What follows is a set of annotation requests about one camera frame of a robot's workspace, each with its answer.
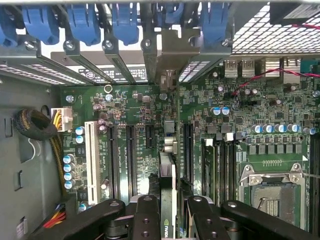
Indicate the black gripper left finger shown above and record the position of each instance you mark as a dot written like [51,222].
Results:
[146,220]

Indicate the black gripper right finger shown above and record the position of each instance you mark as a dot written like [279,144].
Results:
[207,220]

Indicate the CPU socket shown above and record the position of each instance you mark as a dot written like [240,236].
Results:
[275,200]

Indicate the white expansion slot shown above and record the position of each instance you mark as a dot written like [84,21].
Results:
[92,162]

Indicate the green motherboard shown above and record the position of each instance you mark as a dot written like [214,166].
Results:
[140,100]

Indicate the grey power supply unit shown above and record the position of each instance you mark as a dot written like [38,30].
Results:
[30,162]

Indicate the black open PC case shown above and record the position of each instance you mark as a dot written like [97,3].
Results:
[25,95]

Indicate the blue card retention clip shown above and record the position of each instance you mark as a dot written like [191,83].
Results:
[125,25]
[83,25]
[172,15]
[7,27]
[40,25]
[215,25]

